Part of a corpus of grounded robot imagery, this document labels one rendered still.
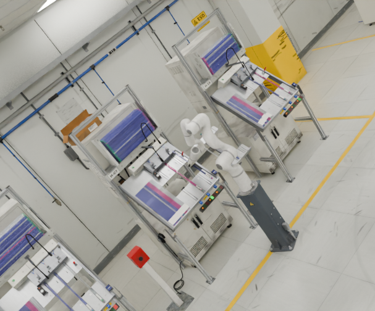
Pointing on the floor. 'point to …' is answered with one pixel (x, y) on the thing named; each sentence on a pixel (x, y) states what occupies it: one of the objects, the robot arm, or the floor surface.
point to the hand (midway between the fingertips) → (192, 164)
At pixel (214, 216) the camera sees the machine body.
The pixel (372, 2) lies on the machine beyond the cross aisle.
